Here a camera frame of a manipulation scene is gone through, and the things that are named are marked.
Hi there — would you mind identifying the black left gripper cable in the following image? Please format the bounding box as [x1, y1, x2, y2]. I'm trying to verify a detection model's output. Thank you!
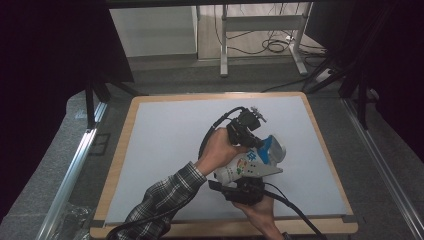
[104, 105, 247, 240]

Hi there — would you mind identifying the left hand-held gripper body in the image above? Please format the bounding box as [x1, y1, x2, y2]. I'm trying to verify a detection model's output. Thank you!
[226, 105, 268, 148]

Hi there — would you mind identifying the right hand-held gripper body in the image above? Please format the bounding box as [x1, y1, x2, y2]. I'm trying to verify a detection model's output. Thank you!
[219, 162, 285, 207]

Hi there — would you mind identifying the wooden table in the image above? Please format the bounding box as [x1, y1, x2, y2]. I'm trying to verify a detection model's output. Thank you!
[89, 91, 360, 240]

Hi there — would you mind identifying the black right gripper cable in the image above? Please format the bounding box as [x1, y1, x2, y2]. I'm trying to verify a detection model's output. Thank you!
[262, 181, 327, 240]

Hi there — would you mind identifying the blue and white milk pouch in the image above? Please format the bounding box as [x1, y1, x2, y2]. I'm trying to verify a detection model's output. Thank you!
[212, 134, 275, 188]

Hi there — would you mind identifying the person's left hand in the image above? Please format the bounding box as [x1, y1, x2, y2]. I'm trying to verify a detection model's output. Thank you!
[194, 127, 250, 178]

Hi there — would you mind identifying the black stand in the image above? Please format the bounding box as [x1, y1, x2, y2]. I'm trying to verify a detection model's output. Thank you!
[301, 49, 372, 131]
[84, 73, 142, 130]

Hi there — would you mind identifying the white desk frame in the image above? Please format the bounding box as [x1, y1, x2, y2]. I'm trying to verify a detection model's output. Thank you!
[218, 2, 315, 79]

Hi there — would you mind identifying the clear plastic bag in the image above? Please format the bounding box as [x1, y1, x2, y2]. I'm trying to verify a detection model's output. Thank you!
[49, 202, 93, 240]

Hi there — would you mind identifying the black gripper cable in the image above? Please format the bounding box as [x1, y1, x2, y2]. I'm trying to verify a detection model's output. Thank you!
[262, 181, 327, 240]
[104, 105, 247, 240]

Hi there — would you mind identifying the dark curtain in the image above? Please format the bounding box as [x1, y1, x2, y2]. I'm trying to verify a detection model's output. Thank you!
[304, 0, 424, 165]
[0, 0, 135, 222]

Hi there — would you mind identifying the coiled black floor cable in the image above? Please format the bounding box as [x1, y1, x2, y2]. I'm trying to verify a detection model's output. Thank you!
[261, 37, 292, 55]

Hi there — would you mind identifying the white panel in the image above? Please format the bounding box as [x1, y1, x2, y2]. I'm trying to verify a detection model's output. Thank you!
[109, 5, 199, 58]

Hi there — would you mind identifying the person's right hand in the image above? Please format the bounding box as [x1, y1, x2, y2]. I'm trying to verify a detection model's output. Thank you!
[232, 194, 285, 240]

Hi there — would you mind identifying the long black floor cable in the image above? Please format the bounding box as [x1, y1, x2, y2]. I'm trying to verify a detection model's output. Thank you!
[260, 77, 312, 94]

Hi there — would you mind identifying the aluminium rail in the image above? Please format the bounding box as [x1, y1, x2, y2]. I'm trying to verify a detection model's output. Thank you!
[35, 101, 109, 240]
[342, 97, 424, 240]

